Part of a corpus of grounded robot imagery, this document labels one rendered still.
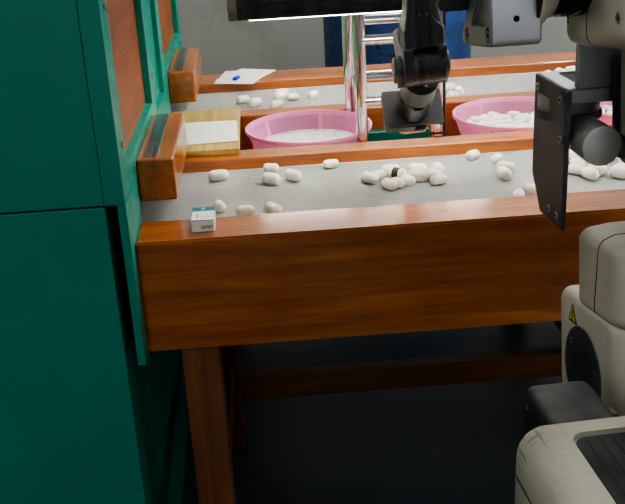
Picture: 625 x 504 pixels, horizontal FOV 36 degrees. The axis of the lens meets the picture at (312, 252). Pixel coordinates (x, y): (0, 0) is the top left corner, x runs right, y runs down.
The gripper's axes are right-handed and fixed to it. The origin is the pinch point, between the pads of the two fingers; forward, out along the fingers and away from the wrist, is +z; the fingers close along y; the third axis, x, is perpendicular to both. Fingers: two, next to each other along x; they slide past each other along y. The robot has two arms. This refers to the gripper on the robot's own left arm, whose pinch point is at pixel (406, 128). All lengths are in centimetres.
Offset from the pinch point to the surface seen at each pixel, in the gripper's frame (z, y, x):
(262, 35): 200, 19, -133
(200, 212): -15.7, 36.6, 18.4
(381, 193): -0.7, 5.9, 12.2
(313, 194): 1.0, 17.6, 10.8
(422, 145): 12.9, -5.0, -1.9
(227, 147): 15.2, 32.4, -5.3
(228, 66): 207, 34, -123
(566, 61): 65, -55, -44
